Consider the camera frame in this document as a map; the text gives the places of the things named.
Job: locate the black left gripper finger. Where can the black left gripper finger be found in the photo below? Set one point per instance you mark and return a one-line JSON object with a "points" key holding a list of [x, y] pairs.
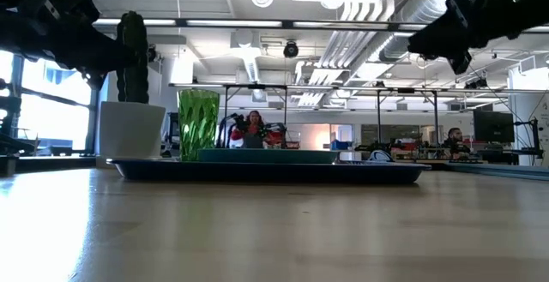
{"points": [[103, 55], [95, 79]]}

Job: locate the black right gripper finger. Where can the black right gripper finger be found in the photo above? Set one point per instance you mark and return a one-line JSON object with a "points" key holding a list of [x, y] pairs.
{"points": [[460, 62], [437, 42]]}

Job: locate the green faceted plastic cup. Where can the green faceted plastic cup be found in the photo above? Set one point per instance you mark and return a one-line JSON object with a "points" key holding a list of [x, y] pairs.
{"points": [[198, 123]]}

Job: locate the teal plate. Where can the teal plate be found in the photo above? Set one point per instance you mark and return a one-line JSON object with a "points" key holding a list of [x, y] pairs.
{"points": [[266, 156]]}

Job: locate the background black robot arm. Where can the background black robot arm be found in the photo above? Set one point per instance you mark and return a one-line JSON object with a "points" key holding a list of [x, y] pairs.
{"points": [[233, 123]]}

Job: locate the blue plastic tray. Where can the blue plastic tray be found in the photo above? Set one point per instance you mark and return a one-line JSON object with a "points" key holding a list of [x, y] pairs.
{"points": [[266, 173]]}

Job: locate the green cactus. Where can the green cactus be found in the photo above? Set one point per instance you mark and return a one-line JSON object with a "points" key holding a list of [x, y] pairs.
{"points": [[134, 72]]}

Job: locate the white hexagonal plant pot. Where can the white hexagonal plant pot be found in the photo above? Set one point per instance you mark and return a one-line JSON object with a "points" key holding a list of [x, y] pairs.
{"points": [[130, 130]]}

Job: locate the black computer monitor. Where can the black computer monitor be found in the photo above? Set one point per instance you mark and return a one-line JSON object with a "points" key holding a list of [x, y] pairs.
{"points": [[493, 127]]}

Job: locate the person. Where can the person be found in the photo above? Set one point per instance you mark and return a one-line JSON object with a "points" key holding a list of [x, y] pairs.
{"points": [[253, 134], [455, 142]]}

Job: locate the white blue rounded object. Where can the white blue rounded object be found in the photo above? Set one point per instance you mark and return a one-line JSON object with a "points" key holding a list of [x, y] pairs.
{"points": [[380, 156]]}

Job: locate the black aluminium frame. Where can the black aluminium frame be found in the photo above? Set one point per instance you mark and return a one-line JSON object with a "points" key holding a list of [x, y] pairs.
{"points": [[300, 25]]}

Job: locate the black overhead camera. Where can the black overhead camera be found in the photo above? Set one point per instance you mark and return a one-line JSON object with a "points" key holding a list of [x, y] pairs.
{"points": [[291, 49]]}

